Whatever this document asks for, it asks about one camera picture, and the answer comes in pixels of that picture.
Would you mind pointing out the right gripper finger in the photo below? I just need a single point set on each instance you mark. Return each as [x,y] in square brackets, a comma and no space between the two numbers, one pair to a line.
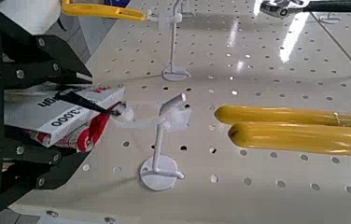
[33,161]
[39,56]

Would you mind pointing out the red gloves with card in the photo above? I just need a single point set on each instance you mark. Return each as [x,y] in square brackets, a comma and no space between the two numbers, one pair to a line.
[27,115]

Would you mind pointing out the yellow paint roller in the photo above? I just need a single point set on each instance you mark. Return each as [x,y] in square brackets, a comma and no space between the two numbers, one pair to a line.
[102,11]

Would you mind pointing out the white pegboard hook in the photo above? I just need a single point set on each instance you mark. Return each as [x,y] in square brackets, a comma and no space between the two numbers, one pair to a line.
[173,74]
[329,20]
[158,174]

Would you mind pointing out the white perforated pegboard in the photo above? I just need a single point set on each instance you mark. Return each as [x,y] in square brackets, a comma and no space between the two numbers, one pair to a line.
[257,77]

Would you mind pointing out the yellow pliers in package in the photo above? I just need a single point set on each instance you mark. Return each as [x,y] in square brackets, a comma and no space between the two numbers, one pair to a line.
[288,137]

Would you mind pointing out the black adjustable wrench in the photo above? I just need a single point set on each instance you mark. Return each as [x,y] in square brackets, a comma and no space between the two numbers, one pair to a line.
[335,6]

